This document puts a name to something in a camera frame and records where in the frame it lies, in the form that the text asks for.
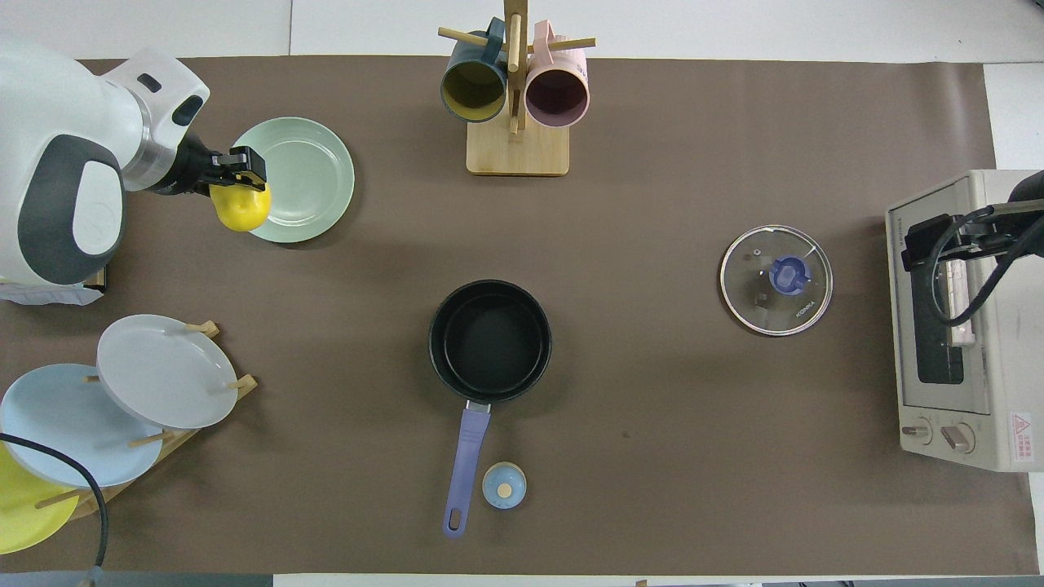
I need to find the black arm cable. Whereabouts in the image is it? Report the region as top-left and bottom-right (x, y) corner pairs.
(930, 204), (1044, 327)
(0, 432), (108, 572)

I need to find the dark blue mug yellow inside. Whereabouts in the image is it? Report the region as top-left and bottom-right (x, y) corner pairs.
(440, 18), (510, 124)

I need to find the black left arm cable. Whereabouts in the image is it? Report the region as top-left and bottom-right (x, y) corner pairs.
(0, 432), (108, 572)

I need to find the light blue plate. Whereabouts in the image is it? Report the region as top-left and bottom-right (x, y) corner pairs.
(0, 364), (164, 489)

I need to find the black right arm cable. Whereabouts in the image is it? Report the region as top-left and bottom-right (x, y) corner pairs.
(930, 204), (1044, 327)

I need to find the grey plate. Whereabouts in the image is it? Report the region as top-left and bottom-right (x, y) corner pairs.
(96, 314), (240, 430)

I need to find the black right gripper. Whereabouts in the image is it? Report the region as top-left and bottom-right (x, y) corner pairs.
(901, 167), (1044, 271)

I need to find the beige toaster oven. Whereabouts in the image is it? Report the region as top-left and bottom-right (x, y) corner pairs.
(886, 170), (1044, 472)

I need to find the yellow plate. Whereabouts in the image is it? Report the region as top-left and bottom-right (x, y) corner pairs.
(0, 440), (81, 555)

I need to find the wooden mug tree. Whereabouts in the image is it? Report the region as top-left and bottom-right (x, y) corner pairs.
(438, 0), (596, 177)

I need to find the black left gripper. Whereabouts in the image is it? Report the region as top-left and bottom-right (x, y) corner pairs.
(153, 133), (268, 196)

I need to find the pink ribbed mug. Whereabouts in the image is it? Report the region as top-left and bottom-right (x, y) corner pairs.
(524, 20), (591, 129)

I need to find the wooden plate rack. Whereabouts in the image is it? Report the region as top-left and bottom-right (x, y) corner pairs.
(33, 320), (259, 521)

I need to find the glass lid blue knob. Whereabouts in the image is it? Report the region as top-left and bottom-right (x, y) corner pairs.
(719, 225), (834, 337)

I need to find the dark blue pot purple handle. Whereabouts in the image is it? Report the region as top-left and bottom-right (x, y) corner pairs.
(428, 280), (553, 539)

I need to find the pale green plate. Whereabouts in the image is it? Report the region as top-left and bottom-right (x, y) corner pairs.
(222, 117), (356, 244)

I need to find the brown table mat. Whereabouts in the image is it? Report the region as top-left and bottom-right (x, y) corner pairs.
(0, 55), (1041, 576)

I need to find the yellow potato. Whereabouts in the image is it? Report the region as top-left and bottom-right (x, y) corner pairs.
(209, 181), (272, 233)

